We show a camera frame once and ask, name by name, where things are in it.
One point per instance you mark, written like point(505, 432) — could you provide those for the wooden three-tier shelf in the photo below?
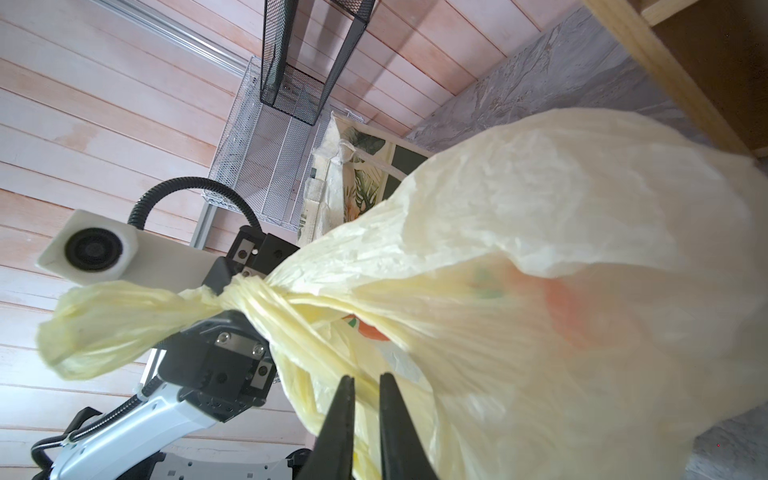
point(710, 57)

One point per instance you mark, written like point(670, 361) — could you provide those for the black mesh wall basket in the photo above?
point(305, 48)

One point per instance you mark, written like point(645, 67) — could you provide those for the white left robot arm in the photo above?
point(128, 442)

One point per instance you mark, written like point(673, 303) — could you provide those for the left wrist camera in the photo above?
point(91, 248)

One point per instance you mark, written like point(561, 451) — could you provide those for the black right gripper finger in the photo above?
point(402, 455)

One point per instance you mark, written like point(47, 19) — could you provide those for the cream canvas tote bag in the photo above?
point(353, 168)

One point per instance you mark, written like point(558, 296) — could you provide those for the orange-print plastic grocery bag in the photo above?
point(577, 295)

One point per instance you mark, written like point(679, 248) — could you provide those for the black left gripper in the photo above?
point(222, 366)

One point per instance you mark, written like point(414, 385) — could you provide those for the white wire mesh rack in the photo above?
point(265, 154)

